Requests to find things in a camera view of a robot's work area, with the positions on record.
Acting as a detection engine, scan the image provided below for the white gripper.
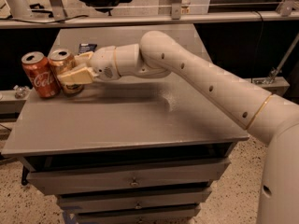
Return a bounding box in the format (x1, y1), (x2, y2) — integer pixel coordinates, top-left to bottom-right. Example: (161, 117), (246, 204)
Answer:
(58, 46), (121, 86)

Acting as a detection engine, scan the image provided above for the orange soda can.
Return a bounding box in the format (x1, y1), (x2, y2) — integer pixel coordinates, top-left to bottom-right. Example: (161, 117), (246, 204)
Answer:
(49, 49), (84, 96)

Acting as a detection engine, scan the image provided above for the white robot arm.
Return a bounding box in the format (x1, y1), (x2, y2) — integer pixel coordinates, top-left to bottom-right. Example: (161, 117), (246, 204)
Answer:
(58, 31), (299, 224)

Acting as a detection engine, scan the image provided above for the red coke can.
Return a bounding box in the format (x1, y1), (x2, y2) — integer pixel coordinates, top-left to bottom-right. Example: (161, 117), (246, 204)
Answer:
(21, 51), (61, 98)

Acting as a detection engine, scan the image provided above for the dark blue snack packet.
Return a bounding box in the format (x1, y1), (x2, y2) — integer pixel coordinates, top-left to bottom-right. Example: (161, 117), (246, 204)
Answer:
(78, 43), (97, 54)

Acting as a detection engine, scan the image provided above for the small clear glass object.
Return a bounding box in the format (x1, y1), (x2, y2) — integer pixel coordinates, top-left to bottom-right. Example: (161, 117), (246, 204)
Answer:
(13, 85), (30, 99)

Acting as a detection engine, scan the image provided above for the grey drawer cabinet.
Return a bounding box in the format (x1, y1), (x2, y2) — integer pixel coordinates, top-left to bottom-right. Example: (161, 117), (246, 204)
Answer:
(1, 24), (249, 224)

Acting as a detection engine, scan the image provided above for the top grey drawer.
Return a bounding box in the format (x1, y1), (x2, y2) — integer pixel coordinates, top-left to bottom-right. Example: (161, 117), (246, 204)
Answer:
(27, 158), (230, 195)

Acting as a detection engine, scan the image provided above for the grey drawer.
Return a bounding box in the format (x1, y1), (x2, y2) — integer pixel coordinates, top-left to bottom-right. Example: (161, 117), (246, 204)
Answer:
(76, 204), (200, 224)
(27, 158), (230, 195)
(58, 187), (211, 214)

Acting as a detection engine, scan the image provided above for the middle grey drawer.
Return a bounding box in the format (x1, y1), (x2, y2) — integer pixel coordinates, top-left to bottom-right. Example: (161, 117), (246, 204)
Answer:
(58, 187), (211, 214)

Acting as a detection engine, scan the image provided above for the bottom grey drawer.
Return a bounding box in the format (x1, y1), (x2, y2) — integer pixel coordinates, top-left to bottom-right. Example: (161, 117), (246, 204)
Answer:
(76, 204), (200, 224)

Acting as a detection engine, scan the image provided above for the grey metal rail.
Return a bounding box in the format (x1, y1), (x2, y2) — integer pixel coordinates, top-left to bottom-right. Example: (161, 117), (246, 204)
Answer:
(0, 11), (299, 29)

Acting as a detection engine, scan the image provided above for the black cable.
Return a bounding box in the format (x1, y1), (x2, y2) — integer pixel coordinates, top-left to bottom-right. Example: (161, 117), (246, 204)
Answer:
(250, 11), (265, 79)

